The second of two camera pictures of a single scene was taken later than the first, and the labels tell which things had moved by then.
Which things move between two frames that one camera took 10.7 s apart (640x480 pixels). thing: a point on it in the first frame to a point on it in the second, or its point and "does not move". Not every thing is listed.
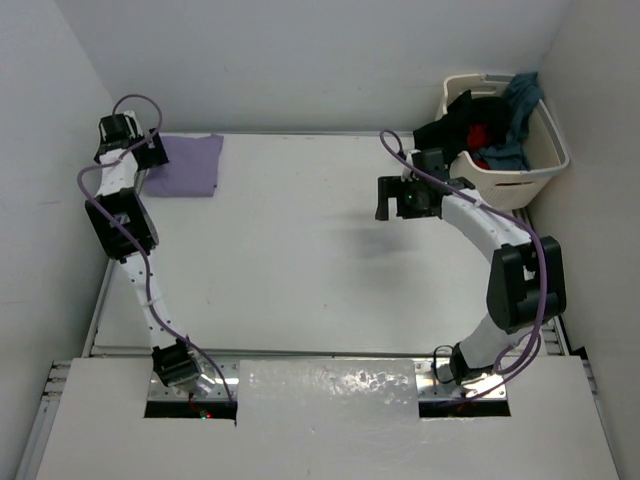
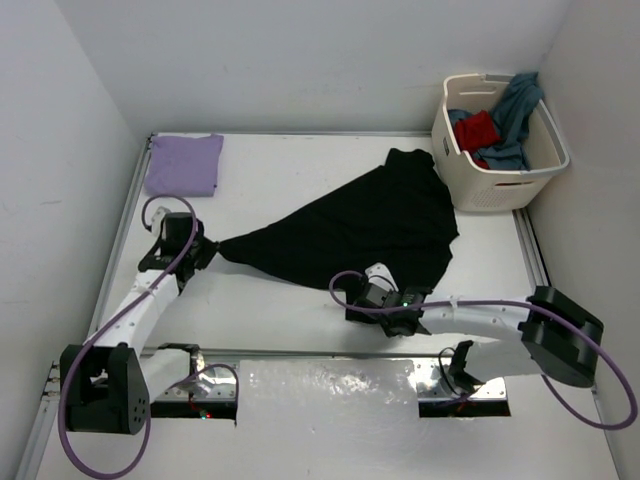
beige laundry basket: (509, 189) does not move
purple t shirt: (191, 171) does not move
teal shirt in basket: (524, 92) does not move
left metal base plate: (218, 380) does not move
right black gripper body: (411, 203) to (387, 327)
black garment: (450, 133) to (396, 216)
